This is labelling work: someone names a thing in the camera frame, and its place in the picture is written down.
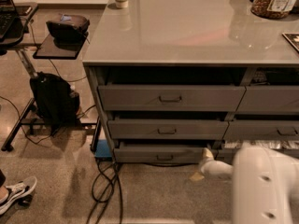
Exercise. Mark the grey drawer cabinet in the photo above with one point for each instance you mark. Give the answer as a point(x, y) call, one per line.
point(190, 42)

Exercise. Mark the jar of nuts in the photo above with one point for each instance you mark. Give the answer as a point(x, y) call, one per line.
point(272, 9)

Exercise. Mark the white sneaker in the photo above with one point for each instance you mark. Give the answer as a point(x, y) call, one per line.
point(17, 192)

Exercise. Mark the black rolling laptop stand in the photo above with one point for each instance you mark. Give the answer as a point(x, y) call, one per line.
point(49, 49)

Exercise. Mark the black backpack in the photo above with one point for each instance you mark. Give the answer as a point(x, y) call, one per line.
point(57, 103)

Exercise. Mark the black pouch on tray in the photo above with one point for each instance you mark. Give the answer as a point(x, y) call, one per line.
point(68, 28)

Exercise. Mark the grey drawer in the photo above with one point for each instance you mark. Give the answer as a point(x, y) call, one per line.
point(229, 148)
point(281, 99)
point(262, 130)
point(170, 97)
point(162, 152)
point(167, 129)

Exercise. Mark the black laptop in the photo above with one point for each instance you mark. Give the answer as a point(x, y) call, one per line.
point(8, 14)

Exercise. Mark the blue box on floor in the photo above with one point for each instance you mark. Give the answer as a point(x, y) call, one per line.
point(102, 150)

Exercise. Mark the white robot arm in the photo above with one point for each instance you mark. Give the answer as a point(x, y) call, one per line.
point(263, 183)

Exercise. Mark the dark card on counter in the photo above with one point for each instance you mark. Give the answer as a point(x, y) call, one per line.
point(293, 39)

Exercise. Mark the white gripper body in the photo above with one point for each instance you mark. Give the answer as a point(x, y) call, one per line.
point(209, 168)

